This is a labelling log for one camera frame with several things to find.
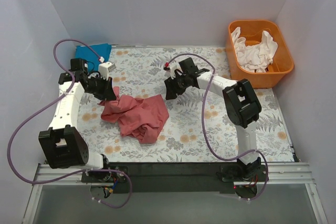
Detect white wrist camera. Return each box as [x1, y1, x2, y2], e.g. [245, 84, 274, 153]
[163, 62, 180, 79]
[98, 61, 116, 80]

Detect folded blue t shirt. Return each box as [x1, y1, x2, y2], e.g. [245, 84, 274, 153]
[75, 44, 112, 63]

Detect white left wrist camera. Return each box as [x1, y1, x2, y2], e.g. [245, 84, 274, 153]
[98, 61, 116, 80]

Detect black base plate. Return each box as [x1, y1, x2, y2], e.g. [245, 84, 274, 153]
[81, 161, 268, 198]

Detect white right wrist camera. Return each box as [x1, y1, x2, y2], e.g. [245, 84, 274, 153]
[163, 62, 180, 79]

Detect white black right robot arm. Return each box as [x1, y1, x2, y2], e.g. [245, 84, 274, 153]
[163, 55, 261, 181]

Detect white t shirts in basket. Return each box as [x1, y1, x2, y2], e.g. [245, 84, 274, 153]
[231, 27, 278, 73]

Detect red t shirt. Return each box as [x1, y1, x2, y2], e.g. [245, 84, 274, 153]
[99, 87, 169, 144]

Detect floral table mat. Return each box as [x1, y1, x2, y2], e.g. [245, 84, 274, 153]
[77, 47, 294, 162]

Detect aluminium frame rail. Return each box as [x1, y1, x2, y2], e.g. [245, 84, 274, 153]
[33, 163, 316, 187]

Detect orange plastic basket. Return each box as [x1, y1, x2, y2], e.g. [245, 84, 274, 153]
[225, 19, 294, 89]

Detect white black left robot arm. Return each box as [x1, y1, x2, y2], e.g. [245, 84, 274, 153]
[38, 58, 117, 182]

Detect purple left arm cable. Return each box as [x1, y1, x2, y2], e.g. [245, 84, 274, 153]
[7, 39, 132, 209]

